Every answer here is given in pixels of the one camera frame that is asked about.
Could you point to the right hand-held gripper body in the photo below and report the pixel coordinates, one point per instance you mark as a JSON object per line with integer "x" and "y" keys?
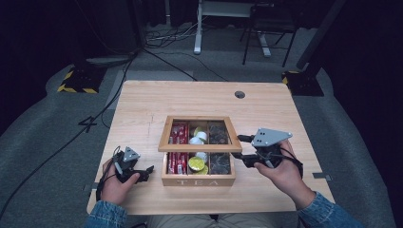
{"x": 271, "y": 136}

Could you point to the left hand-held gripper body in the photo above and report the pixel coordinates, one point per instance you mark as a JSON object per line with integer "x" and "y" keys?
{"x": 130, "y": 154}

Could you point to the person's left hand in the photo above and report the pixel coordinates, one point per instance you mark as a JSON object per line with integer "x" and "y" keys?
{"x": 115, "y": 190}

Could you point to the person's right hand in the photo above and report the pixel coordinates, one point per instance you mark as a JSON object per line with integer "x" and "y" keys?
{"x": 286, "y": 180}

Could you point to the row of dark tea packets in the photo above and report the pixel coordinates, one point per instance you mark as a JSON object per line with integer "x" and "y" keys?
{"x": 219, "y": 163}

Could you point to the row of red tea packets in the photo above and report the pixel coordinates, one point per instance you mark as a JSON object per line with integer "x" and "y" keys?
{"x": 178, "y": 163}

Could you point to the yellow green capsule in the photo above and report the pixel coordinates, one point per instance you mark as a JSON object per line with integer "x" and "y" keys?
{"x": 203, "y": 171}

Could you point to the small white capsule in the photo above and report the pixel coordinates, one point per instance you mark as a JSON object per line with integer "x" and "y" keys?
{"x": 201, "y": 136}

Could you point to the lime print capsule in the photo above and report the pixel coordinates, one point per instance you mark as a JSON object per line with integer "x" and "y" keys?
{"x": 196, "y": 163}

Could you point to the pale green capsule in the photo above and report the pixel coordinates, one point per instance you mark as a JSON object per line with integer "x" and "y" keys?
{"x": 197, "y": 129}

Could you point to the large white capsule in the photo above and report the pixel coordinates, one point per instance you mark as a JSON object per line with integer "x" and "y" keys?
{"x": 195, "y": 141}

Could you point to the black yellow striped stand base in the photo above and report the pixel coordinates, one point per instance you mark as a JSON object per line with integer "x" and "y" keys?
{"x": 302, "y": 83}
{"x": 81, "y": 79}

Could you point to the black chair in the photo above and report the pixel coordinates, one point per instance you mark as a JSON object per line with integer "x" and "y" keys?
{"x": 269, "y": 25}

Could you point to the dark slanted stand pole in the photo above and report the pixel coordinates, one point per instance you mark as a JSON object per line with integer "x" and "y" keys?
{"x": 320, "y": 33}

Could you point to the metal table edge bracket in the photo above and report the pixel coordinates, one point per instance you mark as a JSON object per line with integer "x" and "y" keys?
{"x": 322, "y": 176}
{"x": 90, "y": 187}

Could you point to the white desk frame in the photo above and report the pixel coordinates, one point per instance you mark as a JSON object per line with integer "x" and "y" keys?
{"x": 199, "y": 28}

